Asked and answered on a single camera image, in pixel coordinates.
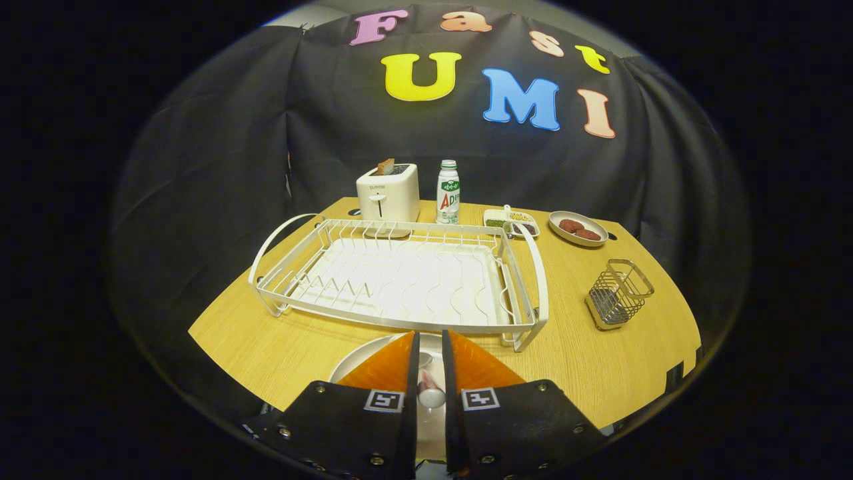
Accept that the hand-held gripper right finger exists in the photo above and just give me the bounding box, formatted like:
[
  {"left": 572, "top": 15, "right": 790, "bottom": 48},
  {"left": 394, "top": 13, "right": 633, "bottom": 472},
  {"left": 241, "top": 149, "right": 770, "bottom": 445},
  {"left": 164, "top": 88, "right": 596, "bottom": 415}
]
[{"left": 441, "top": 329, "right": 610, "bottom": 480}]

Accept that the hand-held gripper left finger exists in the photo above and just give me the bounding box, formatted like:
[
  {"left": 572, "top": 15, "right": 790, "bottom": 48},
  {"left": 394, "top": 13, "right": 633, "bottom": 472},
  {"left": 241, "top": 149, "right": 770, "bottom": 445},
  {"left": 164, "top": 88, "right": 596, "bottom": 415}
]
[{"left": 243, "top": 331, "right": 422, "bottom": 480}]

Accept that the spoon with pink handle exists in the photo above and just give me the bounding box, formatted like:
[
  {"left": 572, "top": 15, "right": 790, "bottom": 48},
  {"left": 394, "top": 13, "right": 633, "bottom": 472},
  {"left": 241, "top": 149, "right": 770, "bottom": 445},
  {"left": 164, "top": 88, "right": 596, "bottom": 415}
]
[{"left": 417, "top": 352, "right": 447, "bottom": 409}]

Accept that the white round plate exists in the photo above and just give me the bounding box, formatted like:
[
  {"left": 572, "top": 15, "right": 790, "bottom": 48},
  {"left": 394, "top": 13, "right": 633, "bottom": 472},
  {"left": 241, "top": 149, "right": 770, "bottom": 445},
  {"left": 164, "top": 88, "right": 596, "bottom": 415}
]
[{"left": 328, "top": 331, "right": 448, "bottom": 461}]

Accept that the white wire dish rack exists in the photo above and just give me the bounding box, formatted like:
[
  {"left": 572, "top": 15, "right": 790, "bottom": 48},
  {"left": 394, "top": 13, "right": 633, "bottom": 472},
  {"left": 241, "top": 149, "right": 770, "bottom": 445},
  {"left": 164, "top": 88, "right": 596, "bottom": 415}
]
[{"left": 248, "top": 213, "right": 550, "bottom": 353}]

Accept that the metal wire basket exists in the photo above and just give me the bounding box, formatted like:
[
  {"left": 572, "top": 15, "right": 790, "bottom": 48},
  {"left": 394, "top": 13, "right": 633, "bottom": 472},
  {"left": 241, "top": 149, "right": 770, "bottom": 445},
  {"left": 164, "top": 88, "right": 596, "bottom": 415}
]
[{"left": 585, "top": 259, "right": 655, "bottom": 331}]

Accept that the white divided dish with beans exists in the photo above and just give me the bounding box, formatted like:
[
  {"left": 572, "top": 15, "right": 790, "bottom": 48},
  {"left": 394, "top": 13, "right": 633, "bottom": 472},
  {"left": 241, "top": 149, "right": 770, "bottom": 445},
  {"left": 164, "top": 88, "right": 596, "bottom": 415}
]
[{"left": 483, "top": 204, "right": 540, "bottom": 239}]

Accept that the small plate holding patties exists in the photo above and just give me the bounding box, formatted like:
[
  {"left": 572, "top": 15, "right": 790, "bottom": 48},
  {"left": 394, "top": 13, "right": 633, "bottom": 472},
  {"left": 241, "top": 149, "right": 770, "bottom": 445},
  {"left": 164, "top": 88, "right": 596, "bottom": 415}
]
[{"left": 548, "top": 211, "right": 609, "bottom": 248}]

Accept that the white bottle with green label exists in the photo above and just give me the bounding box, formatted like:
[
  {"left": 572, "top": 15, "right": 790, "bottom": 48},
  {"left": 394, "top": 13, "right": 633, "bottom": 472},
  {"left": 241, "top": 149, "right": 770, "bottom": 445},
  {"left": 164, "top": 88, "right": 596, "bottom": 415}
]
[{"left": 436, "top": 159, "right": 461, "bottom": 225}]

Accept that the white toaster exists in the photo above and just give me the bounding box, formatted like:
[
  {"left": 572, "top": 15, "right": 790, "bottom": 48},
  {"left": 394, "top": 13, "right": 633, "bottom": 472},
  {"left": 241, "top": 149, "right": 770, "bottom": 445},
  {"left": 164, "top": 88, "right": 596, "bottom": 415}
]
[{"left": 356, "top": 163, "right": 421, "bottom": 224}]

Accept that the black backdrop cloth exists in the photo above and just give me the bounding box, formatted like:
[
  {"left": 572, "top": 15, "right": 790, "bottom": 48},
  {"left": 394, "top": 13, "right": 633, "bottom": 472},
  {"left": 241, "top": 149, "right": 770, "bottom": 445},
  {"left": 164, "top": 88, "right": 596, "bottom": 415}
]
[{"left": 110, "top": 3, "right": 750, "bottom": 401}]

